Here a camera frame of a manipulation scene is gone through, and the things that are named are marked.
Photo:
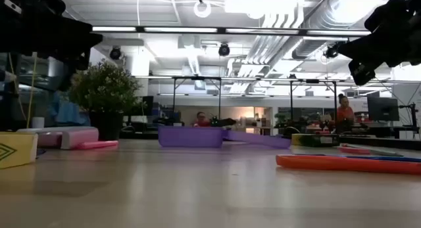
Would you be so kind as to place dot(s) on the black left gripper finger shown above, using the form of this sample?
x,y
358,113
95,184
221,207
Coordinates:
x,y
87,32
84,45

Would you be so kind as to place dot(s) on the black ceiling camera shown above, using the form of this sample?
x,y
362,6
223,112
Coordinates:
x,y
115,53
224,49
331,52

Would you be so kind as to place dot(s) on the pink eraser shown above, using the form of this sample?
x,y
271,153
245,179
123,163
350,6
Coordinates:
x,y
353,150

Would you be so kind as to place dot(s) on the person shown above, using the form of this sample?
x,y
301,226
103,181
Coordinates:
x,y
67,111
344,111
201,120

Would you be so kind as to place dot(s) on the blue pen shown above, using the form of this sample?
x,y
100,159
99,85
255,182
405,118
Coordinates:
x,y
394,159

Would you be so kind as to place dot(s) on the silver ceiling duct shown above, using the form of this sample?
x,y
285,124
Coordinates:
x,y
315,40

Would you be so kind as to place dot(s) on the black background rig frame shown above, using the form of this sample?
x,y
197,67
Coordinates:
x,y
174,100
291,103

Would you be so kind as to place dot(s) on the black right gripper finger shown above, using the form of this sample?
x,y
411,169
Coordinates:
x,y
360,54
358,44

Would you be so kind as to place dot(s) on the orange marker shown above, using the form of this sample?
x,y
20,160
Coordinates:
x,y
329,163

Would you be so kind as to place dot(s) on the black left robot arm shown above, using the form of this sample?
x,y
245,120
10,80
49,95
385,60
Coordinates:
x,y
29,4

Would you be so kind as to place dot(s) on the teal pencil orange eraser cap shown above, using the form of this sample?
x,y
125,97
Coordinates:
x,y
385,152

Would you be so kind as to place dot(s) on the yellow green crayon box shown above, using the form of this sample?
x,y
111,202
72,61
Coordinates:
x,y
18,150
312,140

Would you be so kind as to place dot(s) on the pink white notebook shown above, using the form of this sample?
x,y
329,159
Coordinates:
x,y
75,137

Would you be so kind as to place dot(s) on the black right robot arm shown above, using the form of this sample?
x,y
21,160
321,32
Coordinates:
x,y
394,11

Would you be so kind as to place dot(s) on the pink highlighter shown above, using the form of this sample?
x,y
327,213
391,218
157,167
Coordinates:
x,y
98,144

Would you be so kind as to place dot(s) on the green potted plant black pot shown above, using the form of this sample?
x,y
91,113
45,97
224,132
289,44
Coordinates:
x,y
105,86

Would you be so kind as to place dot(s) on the white cup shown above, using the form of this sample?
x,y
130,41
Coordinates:
x,y
38,122

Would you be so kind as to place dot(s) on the black computer monitor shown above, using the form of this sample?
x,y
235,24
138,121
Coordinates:
x,y
383,108

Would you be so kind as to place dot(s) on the purple plastic supply box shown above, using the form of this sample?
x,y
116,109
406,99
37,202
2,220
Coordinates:
x,y
190,137

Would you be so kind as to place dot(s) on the black overhead crossbar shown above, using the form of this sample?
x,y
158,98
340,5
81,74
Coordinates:
x,y
222,31

